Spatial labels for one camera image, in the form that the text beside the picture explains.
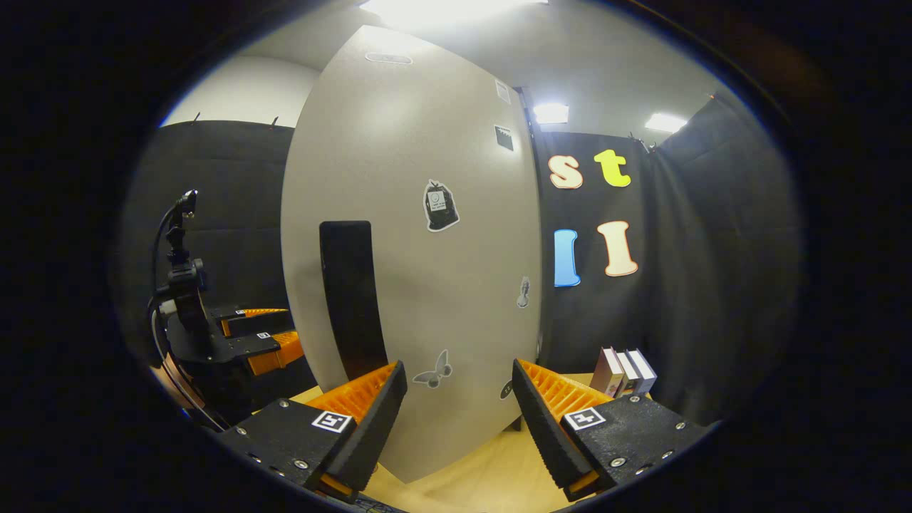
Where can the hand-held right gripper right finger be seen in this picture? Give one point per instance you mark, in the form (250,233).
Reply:
(541,427)

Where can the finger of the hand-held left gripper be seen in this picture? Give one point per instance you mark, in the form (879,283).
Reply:
(256,324)
(274,353)

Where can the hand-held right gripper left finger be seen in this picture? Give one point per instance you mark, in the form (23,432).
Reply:
(374,427)

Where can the grey cabinet door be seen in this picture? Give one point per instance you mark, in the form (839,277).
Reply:
(427,299)

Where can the pink cover book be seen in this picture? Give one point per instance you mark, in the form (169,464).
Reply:
(605,370)

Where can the black backdrop cloth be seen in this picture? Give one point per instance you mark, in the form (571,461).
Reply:
(712,285)

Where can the ceiling light panel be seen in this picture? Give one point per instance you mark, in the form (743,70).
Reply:
(551,114)
(449,8)
(666,122)

